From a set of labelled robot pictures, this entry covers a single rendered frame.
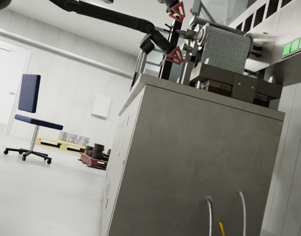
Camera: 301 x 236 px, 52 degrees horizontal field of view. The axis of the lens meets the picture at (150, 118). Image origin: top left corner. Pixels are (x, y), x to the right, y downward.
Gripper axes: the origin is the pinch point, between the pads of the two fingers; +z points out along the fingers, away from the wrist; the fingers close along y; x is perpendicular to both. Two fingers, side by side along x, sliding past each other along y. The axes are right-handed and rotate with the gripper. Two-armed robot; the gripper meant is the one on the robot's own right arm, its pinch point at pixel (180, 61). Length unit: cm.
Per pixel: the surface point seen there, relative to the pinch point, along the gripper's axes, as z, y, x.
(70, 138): -53, -635, -128
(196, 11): -17, -57, 53
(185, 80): 9.1, -7.6, -2.9
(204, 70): 9.8, 20.2, -1.7
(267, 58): 30.3, 6.5, 31.8
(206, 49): 4.8, 0.4, 14.2
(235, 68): 22.4, 0.4, 18.5
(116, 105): -35, -724, 19
